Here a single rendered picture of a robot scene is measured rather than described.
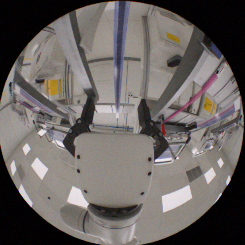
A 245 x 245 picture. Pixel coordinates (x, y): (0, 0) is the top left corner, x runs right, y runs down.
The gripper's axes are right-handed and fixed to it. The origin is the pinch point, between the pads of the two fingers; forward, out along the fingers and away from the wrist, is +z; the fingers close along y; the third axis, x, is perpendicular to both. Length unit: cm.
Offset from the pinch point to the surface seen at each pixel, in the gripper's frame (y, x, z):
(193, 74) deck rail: 17.3, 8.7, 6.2
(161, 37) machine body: 20.4, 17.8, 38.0
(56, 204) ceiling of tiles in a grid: -160, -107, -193
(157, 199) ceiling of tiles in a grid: 104, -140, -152
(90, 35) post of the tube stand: -7.9, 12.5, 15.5
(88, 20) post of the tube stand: -8.7, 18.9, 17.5
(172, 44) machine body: 26.7, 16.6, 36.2
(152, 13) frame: 17, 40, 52
